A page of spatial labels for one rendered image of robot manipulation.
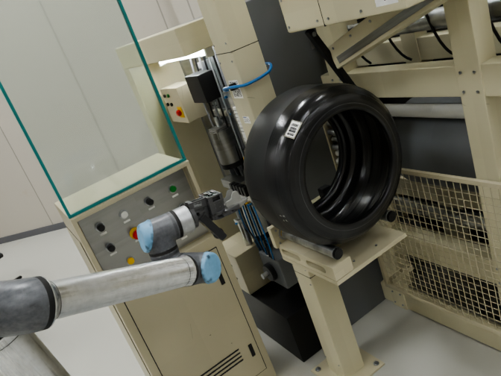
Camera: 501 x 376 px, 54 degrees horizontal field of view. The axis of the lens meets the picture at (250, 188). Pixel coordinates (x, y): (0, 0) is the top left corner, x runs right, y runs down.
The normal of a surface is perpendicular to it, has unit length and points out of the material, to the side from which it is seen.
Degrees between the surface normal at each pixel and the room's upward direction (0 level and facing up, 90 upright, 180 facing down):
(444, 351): 0
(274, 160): 62
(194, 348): 90
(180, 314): 90
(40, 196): 90
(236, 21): 90
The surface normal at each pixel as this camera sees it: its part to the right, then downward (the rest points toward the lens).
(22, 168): -0.18, 0.42
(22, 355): 0.68, 0.01
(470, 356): -0.33, -0.88
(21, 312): 0.42, 0.00
